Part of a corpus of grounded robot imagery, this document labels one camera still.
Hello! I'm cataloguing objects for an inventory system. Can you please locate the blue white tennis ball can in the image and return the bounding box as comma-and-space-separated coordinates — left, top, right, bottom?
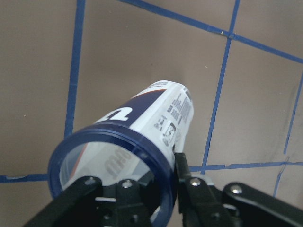
48, 80, 194, 227

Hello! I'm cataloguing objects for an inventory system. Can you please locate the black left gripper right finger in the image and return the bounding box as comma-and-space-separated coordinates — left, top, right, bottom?
175, 153, 303, 227

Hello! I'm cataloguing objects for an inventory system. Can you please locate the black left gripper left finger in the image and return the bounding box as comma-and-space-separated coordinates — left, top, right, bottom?
25, 176, 152, 227

